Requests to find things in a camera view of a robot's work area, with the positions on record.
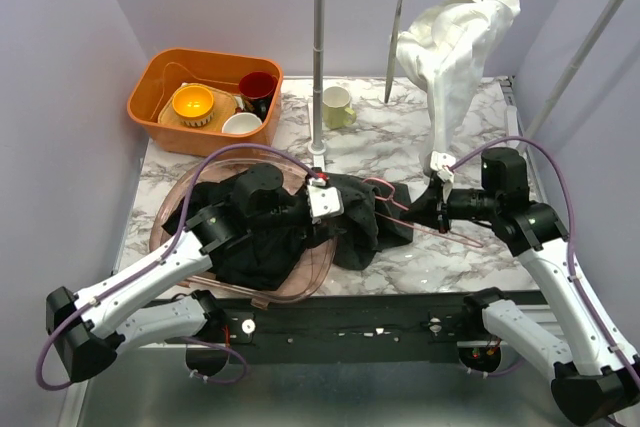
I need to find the black dotted garment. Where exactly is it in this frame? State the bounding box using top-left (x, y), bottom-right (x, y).
top-left (329, 173), bottom-right (414, 271)

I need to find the clear pink plastic basin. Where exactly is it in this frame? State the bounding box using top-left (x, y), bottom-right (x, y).
top-left (149, 155), bottom-right (336, 308)

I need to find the orange plastic bin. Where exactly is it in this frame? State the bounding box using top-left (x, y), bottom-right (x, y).
top-left (127, 48), bottom-right (283, 157)

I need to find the plain black garment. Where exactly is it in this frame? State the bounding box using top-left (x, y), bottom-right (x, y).
top-left (185, 163), bottom-right (334, 291)

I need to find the yellow bowl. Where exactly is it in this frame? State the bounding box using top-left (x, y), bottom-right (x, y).
top-left (171, 84), bottom-right (215, 127)

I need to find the white skirt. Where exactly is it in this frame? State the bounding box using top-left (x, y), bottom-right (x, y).
top-left (396, 0), bottom-right (521, 180)

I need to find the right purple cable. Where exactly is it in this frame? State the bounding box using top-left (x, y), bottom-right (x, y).
top-left (449, 135), bottom-right (640, 388)

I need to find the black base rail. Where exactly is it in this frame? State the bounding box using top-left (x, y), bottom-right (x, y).
top-left (195, 293), bottom-right (496, 365)

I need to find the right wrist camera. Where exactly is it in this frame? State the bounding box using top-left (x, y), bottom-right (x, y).
top-left (429, 151), bottom-right (456, 184)

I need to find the pink wire hanger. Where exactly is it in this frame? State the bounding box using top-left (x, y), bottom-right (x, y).
top-left (363, 177), bottom-right (484, 249)

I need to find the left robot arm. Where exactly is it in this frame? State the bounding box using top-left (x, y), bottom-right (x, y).
top-left (46, 163), bottom-right (327, 383)

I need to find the red and black mug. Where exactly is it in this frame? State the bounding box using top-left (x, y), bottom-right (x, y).
top-left (238, 72), bottom-right (277, 121)

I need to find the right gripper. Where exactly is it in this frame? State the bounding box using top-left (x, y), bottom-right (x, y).
top-left (399, 177), bottom-right (500, 233)

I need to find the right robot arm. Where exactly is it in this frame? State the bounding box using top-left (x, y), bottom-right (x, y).
top-left (401, 143), bottom-right (639, 426)

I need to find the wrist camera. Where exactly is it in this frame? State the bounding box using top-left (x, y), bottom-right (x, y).
top-left (429, 151), bottom-right (456, 184)
top-left (306, 173), bottom-right (344, 223)

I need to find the yellow-green mug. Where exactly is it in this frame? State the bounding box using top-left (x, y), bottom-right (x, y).
top-left (322, 86), bottom-right (356, 130)

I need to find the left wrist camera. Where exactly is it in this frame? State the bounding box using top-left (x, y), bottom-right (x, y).
top-left (306, 173), bottom-right (344, 223)

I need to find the white bowl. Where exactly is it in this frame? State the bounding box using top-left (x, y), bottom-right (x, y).
top-left (221, 112), bottom-right (262, 135)

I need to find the yellow woven plate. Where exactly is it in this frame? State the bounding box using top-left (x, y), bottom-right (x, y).
top-left (158, 83), bottom-right (238, 133)

